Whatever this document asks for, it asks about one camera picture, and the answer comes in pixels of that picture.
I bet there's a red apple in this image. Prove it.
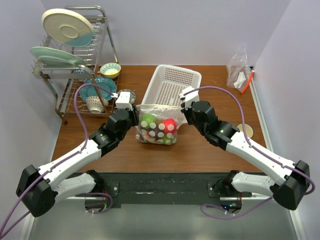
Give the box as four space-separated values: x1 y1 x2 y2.
158 118 177 134

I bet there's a cream ceramic mug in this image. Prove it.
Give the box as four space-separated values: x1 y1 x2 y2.
236 123 254 138

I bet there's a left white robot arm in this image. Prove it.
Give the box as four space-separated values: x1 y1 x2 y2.
16 104 139 217

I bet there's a brown orange fruit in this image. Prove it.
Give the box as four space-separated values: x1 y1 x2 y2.
155 119 163 130

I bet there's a brown patterned small bowl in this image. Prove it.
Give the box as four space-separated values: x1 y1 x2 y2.
85 96 105 114

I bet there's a teal yellow patterned bowl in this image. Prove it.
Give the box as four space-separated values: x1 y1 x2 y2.
100 62 122 79

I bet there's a clear polka dot zip bag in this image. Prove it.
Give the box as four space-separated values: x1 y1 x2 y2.
135 104 187 145

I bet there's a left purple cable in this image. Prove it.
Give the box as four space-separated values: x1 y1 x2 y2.
0 83 118 238

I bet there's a teal scalloped plate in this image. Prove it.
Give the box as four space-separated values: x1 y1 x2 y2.
79 76 117 102

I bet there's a green custard apple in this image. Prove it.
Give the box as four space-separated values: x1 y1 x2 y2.
139 113 156 128

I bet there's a green leafy toy fruit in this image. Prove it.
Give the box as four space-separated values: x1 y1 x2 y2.
160 133 177 145

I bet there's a blue patterned small dish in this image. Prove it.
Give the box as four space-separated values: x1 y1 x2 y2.
73 69 94 75

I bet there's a grey leaf patterned bowl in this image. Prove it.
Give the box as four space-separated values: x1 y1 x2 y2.
117 88 137 104

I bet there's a dark purple plum near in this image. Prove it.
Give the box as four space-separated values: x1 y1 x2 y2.
147 127 161 138

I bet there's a mint green plate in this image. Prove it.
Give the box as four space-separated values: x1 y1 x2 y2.
29 46 87 65

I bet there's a white perforated plastic basket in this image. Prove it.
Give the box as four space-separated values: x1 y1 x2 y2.
141 64 202 107

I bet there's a clear bag with orange zipper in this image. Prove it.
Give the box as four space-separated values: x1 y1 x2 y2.
226 44 255 94

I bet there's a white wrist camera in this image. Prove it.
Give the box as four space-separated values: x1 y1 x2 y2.
179 86 200 109
111 91 133 111

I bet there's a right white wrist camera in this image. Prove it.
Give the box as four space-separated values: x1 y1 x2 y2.
179 86 200 109

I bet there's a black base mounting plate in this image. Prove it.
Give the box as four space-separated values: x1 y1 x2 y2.
72 171 253 210

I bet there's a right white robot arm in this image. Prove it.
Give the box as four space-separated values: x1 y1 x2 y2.
181 101 311 210

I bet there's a metal dish rack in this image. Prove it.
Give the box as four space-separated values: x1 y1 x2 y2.
32 5 115 124

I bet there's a cream and teal large plate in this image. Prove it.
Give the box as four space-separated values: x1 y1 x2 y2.
41 8 95 47

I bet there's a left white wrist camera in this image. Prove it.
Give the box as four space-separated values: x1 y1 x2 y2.
111 91 133 111

